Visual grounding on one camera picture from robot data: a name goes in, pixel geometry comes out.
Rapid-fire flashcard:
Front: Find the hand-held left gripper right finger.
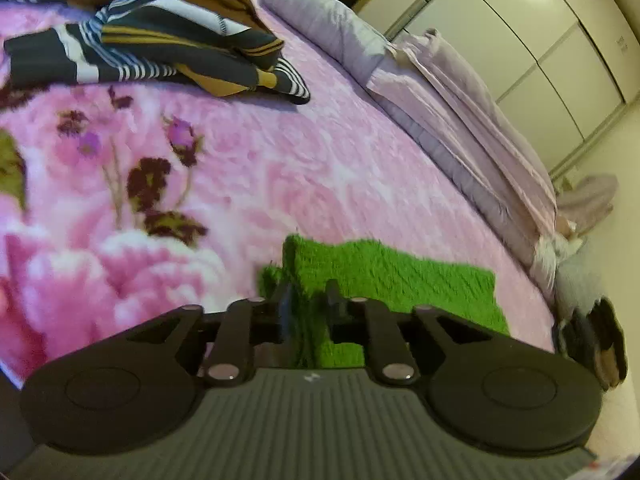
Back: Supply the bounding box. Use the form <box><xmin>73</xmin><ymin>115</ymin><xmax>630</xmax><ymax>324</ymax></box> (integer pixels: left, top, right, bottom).
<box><xmin>325</xmin><ymin>279</ymin><xmax>488</xmax><ymax>387</ymax></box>

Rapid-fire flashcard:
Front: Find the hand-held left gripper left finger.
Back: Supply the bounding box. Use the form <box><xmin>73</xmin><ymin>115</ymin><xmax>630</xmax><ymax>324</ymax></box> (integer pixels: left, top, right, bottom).
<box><xmin>131</xmin><ymin>280</ymin><xmax>293</xmax><ymax>387</ymax></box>

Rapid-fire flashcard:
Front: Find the green knitted cloth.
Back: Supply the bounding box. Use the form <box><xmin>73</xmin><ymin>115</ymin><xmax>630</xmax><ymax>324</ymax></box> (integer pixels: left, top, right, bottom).
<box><xmin>257</xmin><ymin>233</ymin><xmax>512</xmax><ymax>368</ymax></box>

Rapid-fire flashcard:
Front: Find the pink floral blanket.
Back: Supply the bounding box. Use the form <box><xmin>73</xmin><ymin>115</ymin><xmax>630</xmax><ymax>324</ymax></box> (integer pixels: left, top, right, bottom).
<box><xmin>0</xmin><ymin>1</ymin><xmax>557</xmax><ymax>392</ymax></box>

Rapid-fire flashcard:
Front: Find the white crumpled cloth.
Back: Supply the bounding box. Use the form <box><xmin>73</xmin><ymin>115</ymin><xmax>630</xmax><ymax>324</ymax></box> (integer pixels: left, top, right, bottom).
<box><xmin>531</xmin><ymin>232</ymin><xmax>585</xmax><ymax>296</ymax></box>

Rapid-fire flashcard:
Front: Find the lilac pillow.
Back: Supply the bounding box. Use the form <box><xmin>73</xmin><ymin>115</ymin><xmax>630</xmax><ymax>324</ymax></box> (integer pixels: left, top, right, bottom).
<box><xmin>366</xmin><ymin>27</ymin><xmax>560</xmax><ymax>241</ymax></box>

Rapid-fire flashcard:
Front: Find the grey cushion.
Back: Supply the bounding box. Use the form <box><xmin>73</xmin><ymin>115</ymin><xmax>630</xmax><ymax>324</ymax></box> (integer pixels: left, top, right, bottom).
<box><xmin>552</xmin><ymin>252</ymin><xmax>607</xmax><ymax>317</ymax></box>

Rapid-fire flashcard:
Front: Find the purple quilt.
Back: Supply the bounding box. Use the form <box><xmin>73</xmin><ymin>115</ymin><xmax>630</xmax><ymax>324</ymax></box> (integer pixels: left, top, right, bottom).
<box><xmin>205</xmin><ymin>0</ymin><xmax>546</xmax><ymax>268</ymax></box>

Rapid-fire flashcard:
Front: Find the stack of dark folded clothes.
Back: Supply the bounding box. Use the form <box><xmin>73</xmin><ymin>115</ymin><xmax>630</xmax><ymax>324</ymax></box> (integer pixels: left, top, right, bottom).
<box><xmin>556</xmin><ymin>296</ymin><xmax>629</xmax><ymax>392</ymax></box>

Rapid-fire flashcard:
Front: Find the navy white striped garment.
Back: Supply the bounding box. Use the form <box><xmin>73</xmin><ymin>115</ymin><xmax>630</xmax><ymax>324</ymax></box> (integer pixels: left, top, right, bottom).
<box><xmin>2</xmin><ymin>0</ymin><xmax>312</xmax><ymax>107</ymax></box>

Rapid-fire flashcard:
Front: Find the cream wardrobe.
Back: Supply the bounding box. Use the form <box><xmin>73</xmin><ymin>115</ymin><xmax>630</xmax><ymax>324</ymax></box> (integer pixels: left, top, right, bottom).
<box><xmin>350</xmin><ymin>0</ymin><xmax>630</xmax><ymax>173</ymax></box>

